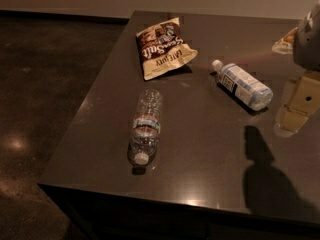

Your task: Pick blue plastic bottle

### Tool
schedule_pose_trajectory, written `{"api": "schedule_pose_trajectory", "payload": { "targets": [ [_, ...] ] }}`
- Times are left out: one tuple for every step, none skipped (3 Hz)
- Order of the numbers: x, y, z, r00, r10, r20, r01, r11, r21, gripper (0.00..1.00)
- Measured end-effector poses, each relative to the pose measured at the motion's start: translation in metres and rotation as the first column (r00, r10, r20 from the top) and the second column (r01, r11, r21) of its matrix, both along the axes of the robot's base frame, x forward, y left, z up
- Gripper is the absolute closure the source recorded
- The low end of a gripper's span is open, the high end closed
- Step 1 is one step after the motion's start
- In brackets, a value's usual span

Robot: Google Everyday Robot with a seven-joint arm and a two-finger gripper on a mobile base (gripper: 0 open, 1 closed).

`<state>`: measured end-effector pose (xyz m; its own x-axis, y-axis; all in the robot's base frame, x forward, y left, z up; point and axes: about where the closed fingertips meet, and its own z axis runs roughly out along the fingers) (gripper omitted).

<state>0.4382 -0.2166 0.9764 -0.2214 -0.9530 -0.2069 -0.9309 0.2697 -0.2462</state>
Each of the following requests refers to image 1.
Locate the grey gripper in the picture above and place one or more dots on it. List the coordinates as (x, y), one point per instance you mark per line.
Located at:
(308, 45)

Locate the blue plastic bottle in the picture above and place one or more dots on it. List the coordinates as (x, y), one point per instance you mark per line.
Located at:
(250, 91)

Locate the clear plastic water bottle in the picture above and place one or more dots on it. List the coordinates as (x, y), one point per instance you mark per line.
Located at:
(146, 128)

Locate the yellow snack wrapper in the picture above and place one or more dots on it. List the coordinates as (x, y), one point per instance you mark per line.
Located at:
(285, 44)

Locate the brown sea salt chip bag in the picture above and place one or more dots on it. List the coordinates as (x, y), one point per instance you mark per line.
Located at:
(162, 49)

